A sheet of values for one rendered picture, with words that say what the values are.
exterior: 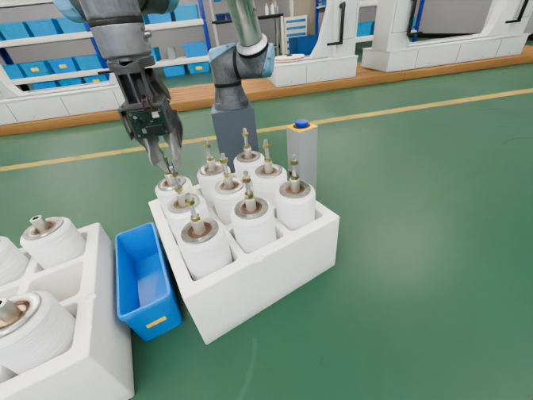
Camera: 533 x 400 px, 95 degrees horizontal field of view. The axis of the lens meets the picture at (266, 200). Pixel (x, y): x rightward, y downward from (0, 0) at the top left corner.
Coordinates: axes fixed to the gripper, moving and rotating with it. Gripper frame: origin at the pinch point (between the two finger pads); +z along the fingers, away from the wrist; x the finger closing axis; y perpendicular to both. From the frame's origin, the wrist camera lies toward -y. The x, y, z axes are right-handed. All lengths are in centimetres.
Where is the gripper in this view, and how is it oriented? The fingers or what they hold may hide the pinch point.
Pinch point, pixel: (170, 164)
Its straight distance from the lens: 56.8
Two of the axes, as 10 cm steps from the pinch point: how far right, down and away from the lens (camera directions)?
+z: 1.0, 8.1, 5.8
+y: 2.5, 5.4, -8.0
